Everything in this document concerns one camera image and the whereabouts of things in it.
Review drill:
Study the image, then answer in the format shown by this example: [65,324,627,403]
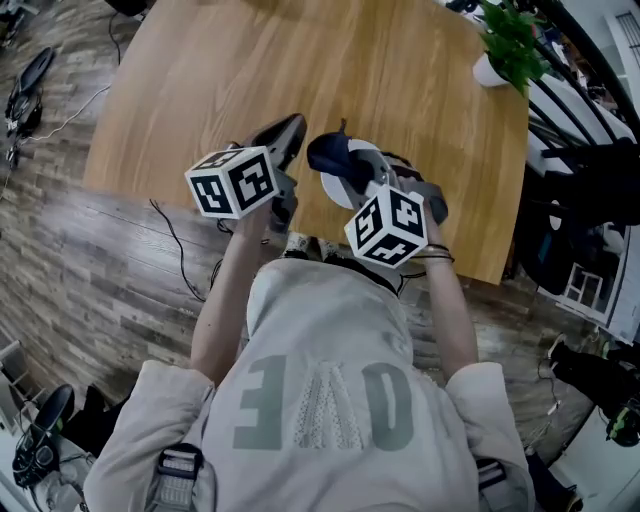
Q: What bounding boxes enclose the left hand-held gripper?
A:
[184,113,308,237]

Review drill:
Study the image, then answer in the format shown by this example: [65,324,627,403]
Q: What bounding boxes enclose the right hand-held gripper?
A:
[343,148,450,269]

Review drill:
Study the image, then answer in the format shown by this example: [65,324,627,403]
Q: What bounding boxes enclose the white round plate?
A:
[319,139,384,211]

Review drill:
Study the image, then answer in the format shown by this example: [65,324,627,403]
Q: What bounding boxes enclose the dark blue cloth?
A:
[305,118,374,180]

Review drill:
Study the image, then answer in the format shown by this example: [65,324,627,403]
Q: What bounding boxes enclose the person's left forearm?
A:
[189,209,282,387]

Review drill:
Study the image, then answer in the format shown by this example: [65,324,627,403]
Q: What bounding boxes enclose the person's right forearm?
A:
[422,219,481,387]

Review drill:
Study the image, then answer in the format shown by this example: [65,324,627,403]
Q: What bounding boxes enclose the person's light shoe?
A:
[319,238,352,262]
[285,234,312,259]

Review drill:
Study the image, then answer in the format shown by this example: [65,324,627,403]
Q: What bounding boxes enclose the black wrist bands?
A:
[413,242,457,265]

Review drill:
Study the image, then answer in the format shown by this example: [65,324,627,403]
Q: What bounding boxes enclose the green potted plant white pot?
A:
[471,0,552,97]

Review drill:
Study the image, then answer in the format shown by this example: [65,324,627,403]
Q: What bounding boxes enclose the black office chair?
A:
[514,136,640,297]

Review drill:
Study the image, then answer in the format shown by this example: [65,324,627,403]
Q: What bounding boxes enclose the person's grey printed shirt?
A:
[82,257,537,512]

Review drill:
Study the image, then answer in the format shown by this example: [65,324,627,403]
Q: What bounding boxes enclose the black gear pile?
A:
[4,46,57,140]

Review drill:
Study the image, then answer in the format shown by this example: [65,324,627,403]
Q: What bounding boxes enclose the white slatted desk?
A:
[554,219,640,345]

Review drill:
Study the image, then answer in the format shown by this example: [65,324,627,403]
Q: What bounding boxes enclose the black floor cable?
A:
[149,198,224,304]

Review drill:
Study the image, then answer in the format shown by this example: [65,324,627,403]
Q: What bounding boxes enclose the white floor cable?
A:
[21,81,112,144]

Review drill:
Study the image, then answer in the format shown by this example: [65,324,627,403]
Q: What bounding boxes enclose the black strap buckle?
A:
[474,458,509,494]
[156,441,204,507]

